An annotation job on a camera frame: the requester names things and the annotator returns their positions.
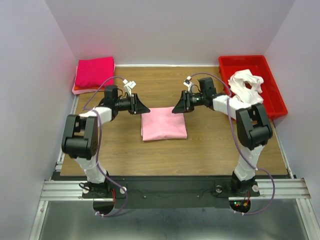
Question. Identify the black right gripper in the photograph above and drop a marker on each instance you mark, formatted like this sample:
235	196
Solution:
183	104

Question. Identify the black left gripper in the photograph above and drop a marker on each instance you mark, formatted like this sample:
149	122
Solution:
136	106

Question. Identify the light pink t-shirt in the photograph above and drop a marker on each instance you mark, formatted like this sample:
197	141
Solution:
161	124

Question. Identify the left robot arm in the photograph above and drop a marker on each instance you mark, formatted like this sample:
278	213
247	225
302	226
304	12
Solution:
81	141

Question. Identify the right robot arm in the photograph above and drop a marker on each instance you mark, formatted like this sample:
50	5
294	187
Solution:
251	132

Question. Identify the folded magenta t-shirt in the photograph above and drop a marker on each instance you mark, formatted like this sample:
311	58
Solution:
93	72

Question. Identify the folded orange t-shirt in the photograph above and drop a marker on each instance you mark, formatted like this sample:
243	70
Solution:
77	88

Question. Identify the white crumpled t-shirt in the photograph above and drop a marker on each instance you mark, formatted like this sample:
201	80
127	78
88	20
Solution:
246	87

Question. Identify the red plastic bin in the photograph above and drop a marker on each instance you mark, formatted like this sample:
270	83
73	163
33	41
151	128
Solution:
258	65

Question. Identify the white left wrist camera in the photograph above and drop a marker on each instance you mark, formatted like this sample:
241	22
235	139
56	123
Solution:
128	86

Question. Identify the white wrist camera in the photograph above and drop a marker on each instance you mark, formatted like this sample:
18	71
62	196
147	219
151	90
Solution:
188	83
128	86

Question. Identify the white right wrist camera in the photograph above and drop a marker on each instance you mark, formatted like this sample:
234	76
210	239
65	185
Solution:
188	83

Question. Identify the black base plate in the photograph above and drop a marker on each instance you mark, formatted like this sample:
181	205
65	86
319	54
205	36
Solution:
171	192

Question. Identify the aluminium frame rail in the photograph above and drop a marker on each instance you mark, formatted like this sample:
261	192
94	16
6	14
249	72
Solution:
295	188

